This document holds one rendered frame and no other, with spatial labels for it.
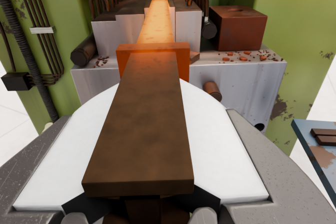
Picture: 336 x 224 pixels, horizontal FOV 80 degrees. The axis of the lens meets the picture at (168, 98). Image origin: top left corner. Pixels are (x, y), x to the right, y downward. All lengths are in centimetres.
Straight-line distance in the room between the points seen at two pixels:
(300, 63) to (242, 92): 31
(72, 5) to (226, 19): 36
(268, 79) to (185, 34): 17
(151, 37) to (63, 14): 43
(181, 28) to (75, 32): 30
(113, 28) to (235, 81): 24
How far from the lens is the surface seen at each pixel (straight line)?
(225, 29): 41
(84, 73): 38
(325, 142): 53
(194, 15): 39
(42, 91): 68
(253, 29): 43
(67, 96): 69
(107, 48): 42
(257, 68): 39
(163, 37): 17
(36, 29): 60
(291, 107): 77
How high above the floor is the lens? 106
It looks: 33 degrees down
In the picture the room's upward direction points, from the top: 2 degrees counter-clockwise
